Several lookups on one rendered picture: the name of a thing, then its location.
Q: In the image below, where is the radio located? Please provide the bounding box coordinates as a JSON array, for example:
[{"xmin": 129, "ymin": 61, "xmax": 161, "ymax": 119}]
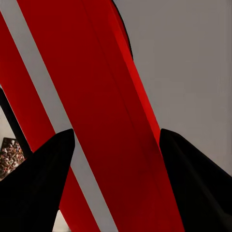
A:
[{"xmin": 0, "ymin": 0, "xmax": 185, "ymax": 232}]

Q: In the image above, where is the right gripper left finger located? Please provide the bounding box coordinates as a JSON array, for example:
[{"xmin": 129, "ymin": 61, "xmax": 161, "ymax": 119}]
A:
[{"xmin": 0, "ymin": 129, "xmax": 75, "ymax": 232}]

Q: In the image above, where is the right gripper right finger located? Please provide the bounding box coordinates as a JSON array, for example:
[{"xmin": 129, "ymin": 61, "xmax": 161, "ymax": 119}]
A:
[{"xmin": 159, "ymin": 129, "xmax": 232, "ymax": 232}]

